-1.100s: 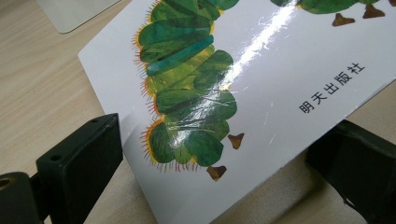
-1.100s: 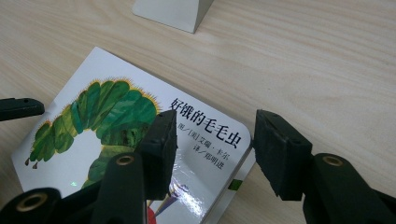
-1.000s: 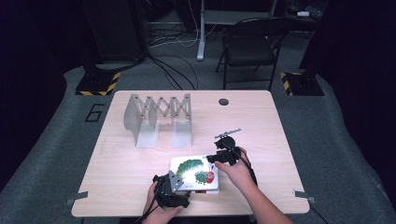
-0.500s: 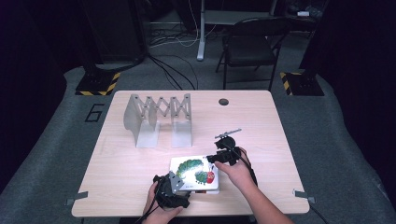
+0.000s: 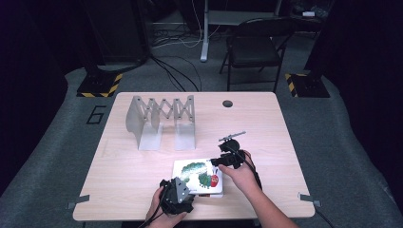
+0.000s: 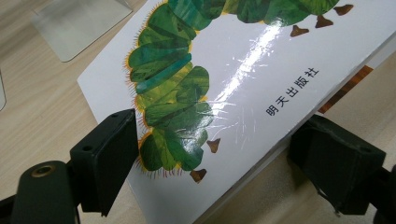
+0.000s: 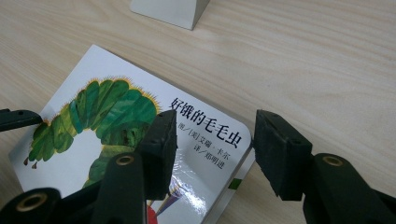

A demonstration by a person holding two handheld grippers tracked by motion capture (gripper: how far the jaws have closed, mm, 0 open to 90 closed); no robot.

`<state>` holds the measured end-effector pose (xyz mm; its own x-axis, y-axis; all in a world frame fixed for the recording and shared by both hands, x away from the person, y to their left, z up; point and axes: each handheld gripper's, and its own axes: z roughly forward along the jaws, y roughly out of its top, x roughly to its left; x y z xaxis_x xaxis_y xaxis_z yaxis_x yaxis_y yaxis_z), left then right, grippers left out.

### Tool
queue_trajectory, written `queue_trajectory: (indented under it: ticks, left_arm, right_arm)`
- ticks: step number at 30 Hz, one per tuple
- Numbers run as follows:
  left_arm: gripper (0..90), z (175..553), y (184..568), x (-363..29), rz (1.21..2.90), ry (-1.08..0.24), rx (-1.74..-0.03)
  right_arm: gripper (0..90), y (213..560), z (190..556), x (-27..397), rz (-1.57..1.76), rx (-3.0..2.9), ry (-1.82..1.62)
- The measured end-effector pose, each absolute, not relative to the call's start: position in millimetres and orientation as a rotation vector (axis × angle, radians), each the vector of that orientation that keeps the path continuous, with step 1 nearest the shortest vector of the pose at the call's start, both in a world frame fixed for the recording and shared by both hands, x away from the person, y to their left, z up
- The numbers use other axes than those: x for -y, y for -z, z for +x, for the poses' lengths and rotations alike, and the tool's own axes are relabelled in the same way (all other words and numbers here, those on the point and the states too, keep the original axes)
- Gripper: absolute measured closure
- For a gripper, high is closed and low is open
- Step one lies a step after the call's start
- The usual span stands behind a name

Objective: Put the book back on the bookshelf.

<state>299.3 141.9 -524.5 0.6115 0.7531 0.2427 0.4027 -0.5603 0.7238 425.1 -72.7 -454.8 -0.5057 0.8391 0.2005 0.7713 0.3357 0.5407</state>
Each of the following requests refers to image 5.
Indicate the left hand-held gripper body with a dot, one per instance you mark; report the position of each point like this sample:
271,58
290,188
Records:
177,196

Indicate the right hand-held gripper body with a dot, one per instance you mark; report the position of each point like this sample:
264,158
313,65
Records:
233,155

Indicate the white caterpillar picture book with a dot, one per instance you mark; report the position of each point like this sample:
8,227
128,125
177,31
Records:
199,175

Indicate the grey metal expandable book rack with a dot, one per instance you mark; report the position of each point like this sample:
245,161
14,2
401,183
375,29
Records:
152,126

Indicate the person's left hand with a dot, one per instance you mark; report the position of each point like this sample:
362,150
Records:
161,217

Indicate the person's right hand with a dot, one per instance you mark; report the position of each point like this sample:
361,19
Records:
244,179

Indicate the black yellow-striped stand base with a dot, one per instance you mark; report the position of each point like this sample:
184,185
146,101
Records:
99,85
307,85

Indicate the black folding chair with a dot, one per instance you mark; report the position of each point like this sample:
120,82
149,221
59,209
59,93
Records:
253,47

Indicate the white desk leg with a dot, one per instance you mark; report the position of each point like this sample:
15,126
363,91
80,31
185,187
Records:
205,38

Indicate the grey desk top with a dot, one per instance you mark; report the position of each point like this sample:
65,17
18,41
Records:
240,17

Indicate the small white device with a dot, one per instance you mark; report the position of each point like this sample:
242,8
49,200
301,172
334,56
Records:
308,14

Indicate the black cabinet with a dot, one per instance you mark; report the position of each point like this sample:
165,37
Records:
117,28

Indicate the grey table edge bracket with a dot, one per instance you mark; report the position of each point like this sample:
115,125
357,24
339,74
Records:
77,201
310,199

